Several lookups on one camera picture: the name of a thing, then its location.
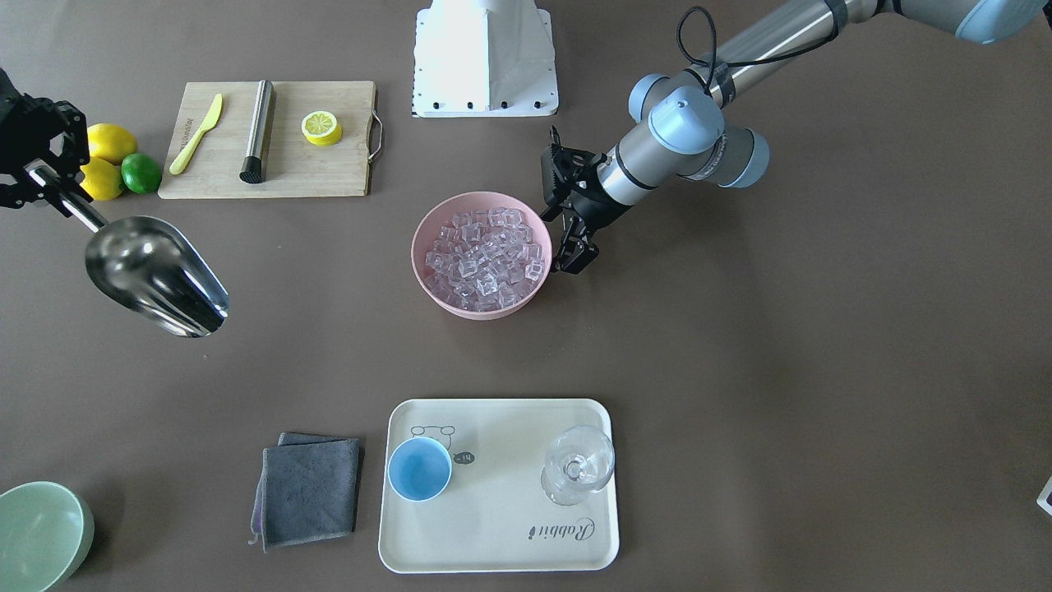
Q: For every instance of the upper yellow lemon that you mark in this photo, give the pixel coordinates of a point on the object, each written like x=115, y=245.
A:
x=111, y=142

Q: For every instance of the lower yellow lemon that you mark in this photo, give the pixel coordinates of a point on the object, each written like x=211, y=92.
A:
x=101, y=180

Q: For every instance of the yellow lemon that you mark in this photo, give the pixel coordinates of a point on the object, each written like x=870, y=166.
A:
x=101, y=180
x=111, y=142

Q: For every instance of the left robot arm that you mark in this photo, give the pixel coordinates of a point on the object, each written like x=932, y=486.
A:
x=680, y=129

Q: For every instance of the pale green bowl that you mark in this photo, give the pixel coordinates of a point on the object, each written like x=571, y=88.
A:
x=46, y=533

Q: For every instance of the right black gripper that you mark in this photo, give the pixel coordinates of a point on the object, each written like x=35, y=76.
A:
x=23, y=138

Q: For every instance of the bamboo cutting board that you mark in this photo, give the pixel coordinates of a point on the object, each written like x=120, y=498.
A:
x=292, y=166

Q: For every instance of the steel muddler black tip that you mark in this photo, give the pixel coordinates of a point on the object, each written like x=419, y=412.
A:
x=252, y=168

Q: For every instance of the clear wine glass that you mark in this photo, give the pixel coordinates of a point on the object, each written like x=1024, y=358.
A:
x=580, y=462

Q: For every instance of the grey folded cloth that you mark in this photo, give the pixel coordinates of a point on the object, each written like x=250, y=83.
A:
x=307, y=491

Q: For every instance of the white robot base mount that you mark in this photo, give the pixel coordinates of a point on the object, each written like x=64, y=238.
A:
x=484, y=59

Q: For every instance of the green lime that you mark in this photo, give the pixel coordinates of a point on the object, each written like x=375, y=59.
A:
x=141, y=173

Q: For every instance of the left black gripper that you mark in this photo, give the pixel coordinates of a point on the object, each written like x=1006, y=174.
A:
x=597, y=205

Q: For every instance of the half lemon slice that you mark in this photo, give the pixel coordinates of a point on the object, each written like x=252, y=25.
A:
x=321, y=128

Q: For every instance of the yellow plastic knife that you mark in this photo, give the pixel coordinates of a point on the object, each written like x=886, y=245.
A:
x=208, y=123

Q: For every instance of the pink bowl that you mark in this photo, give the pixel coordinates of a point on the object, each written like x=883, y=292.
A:
x=441, y=214

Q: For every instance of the light blue plastic cup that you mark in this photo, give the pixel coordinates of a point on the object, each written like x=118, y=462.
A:
x=419, y=469

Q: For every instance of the pile of clear ice cubes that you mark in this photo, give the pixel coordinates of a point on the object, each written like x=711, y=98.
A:
x=484, y=261

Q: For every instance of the stainless steel ice scoop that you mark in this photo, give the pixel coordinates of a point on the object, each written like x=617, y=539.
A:
x=143, y=263

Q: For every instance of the beige rabbit serving tray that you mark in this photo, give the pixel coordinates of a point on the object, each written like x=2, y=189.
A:
x=494, y=516

